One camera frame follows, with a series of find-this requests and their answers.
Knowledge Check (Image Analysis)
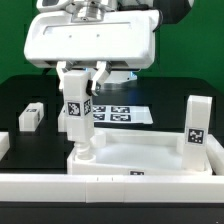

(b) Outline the white front fence wall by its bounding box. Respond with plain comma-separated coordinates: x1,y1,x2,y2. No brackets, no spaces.
0,174,224,203

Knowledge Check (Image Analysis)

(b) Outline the white desk top tray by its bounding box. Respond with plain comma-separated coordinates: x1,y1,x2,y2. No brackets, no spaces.
67,128,212,176

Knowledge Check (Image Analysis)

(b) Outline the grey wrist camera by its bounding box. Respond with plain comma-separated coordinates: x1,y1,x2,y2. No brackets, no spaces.
36,0,69,13

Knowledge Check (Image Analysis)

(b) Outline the white fence block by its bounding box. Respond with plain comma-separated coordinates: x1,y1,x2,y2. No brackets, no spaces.
207,134,224,176
0,132,10,160

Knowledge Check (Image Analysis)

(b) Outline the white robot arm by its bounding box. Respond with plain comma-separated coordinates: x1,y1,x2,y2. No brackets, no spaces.
24,0,195,95

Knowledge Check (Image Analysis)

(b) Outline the white right fence block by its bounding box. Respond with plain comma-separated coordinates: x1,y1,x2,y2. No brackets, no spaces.
207,134,224,176

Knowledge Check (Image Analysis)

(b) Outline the white left fence block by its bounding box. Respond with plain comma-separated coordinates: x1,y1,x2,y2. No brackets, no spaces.
0,132,10,160

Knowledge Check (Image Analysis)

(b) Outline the fiducial marker sheet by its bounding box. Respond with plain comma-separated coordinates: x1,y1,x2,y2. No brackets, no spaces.
93,105,153,124

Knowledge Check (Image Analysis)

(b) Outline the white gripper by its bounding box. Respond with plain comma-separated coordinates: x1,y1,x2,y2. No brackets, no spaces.
24,10,159,96

